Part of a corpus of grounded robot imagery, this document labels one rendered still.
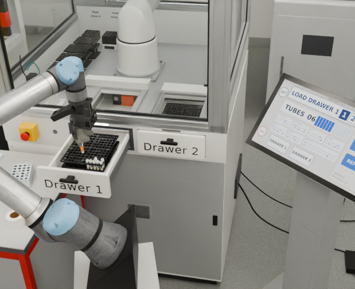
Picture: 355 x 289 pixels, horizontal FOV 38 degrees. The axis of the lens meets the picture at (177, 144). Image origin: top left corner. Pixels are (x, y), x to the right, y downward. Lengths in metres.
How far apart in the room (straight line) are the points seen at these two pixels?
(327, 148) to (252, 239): 1.24
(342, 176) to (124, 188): 1.03
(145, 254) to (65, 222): 0.39
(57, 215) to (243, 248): 1.57
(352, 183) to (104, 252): 0.85
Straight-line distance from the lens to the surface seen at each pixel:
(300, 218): 2.21
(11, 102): 1.62
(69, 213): 1.61
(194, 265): 2.66
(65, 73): 1.68
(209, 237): 2.51
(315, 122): 1.96
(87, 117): 1.95
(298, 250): 2.32
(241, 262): 2.91
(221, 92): 2.05
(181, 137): 2.17
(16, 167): 2.34
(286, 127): 2.00
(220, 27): 1.95
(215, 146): 2.19
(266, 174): 3.53
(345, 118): 1.92
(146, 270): 1.82
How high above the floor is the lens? 2.09
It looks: 33 degrees down
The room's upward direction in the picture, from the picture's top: 2 degrees counter-clockwise
